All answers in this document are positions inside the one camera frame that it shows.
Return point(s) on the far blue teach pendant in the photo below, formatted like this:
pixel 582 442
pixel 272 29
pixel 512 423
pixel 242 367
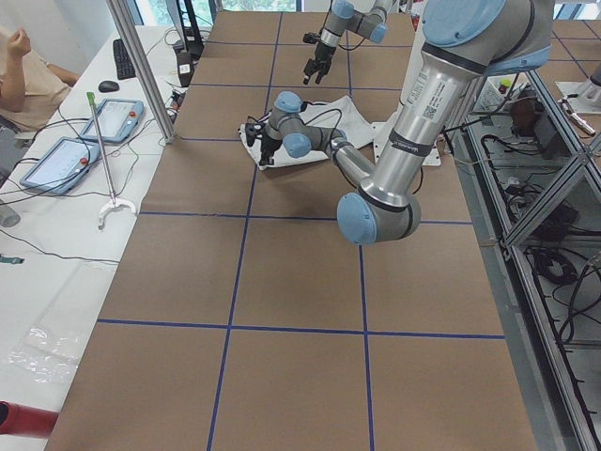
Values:
pixel 118 118

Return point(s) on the white reacher grabber tool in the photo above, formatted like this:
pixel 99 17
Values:
pixel 115 202

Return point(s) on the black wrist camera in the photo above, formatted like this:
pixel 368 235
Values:
pixel 311 38
pixel 253 131

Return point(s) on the near blue teach pendant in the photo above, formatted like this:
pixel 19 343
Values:
pixel 61 167

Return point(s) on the seated person beige shirt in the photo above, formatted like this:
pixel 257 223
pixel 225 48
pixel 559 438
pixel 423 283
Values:
pixel 32 88

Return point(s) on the red cylinder object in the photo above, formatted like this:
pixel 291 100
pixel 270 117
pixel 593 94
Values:
pixel 25 421

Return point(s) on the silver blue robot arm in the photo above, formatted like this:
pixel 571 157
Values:
pixel 342 16
pixel 463 40

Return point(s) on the aluminium frame post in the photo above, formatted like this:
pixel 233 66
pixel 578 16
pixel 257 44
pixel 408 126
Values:
pixel 127 31

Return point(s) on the clear plastic bag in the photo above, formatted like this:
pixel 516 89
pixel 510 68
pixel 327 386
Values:
pixel 47 356

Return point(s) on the grey cartoon print t-shirt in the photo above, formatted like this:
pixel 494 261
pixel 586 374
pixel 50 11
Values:
pixel 341 114

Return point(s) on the blue teach pendant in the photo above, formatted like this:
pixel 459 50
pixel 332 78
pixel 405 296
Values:
pixel 61 167
pixel 118 118

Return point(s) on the black computer mouse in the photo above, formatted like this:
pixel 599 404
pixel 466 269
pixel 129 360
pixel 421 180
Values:
pixel 108 86

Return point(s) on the black keyboard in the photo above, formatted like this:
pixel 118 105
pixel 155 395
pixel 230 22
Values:
pixel 124 66

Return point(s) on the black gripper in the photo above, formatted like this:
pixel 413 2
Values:
pixel 323 51
pixel 269 139

